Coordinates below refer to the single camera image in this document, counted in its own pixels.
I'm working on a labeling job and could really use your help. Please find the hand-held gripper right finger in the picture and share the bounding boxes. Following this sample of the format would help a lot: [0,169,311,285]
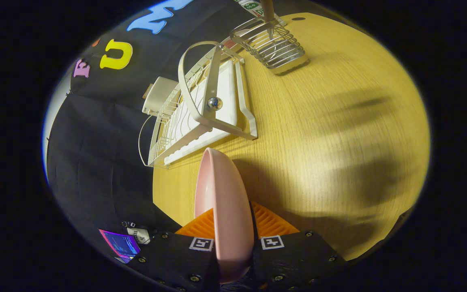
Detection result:
[250,201,347,292]

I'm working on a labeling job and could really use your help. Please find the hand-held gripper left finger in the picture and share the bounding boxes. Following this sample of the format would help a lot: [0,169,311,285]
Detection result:
[128,208,221,292]

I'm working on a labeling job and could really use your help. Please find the pink plate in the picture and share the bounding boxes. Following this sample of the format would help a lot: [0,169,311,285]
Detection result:
[194,147,255,283]

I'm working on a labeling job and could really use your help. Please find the white wire dish rack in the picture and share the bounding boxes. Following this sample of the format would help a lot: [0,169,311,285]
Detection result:
[138,41,258,169]

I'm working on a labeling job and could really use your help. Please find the metal wire basket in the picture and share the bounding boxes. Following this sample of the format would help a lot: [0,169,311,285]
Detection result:
[229,17,310,75]

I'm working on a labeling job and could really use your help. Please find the wooden handled metal spoon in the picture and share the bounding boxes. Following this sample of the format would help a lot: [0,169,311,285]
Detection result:
[260,0,276,39]

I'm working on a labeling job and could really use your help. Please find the white tag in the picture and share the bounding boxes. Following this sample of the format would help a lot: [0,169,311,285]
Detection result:
[122,221,151,245]

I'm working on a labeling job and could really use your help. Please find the phone with lit screen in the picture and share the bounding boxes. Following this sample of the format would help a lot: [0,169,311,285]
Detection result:
[99,229,141,260]

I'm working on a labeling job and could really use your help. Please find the white toaster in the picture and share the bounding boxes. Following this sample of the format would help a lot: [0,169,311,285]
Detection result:
[142,76,179,117]

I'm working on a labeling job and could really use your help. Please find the white drink bottle green label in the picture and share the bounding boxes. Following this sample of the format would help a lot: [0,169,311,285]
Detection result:
[233,0,266,17]

